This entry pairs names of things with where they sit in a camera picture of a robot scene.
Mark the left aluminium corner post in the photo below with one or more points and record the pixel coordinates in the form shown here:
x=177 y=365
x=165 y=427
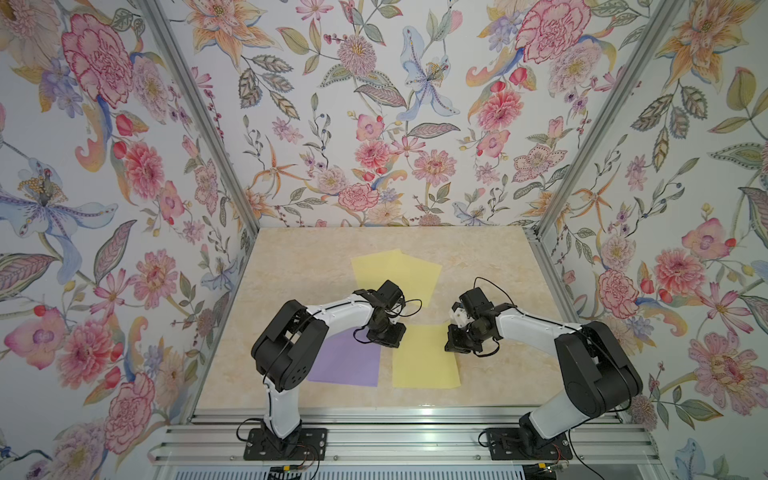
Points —
x=159 y=25

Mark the aluminium corner post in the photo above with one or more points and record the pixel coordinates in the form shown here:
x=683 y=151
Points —
x=651 y=36
x=159 y=25

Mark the purple paper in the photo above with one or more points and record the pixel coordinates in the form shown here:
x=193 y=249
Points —
x=347 y=358

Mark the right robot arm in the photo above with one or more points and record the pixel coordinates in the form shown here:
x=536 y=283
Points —
x=597 y=375

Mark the right aluminium corner post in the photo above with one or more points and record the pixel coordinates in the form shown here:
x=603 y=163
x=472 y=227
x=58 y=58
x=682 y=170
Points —
x=651 y=36

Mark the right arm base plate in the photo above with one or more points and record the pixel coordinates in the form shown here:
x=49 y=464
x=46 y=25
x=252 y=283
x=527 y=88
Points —
x=519 y=444

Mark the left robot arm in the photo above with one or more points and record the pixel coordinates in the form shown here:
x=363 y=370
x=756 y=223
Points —
x=287 y=349

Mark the yellow paper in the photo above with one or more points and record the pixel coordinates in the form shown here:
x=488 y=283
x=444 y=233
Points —
x=421 y=362
x=371 y=271
x=417 y=278

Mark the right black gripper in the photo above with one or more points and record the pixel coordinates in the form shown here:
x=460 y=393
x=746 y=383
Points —
x=453 y=342

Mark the aluminium front rail frame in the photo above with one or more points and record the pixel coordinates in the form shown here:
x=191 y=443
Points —
x=446 y=437

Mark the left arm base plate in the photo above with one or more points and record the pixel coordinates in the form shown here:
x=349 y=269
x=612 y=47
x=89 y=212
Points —
x=303 y=444

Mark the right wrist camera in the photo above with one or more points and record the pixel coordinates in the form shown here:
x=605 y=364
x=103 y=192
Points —
x=458 y=316

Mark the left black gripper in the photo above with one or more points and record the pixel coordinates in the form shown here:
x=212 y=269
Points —
x=395 y=339

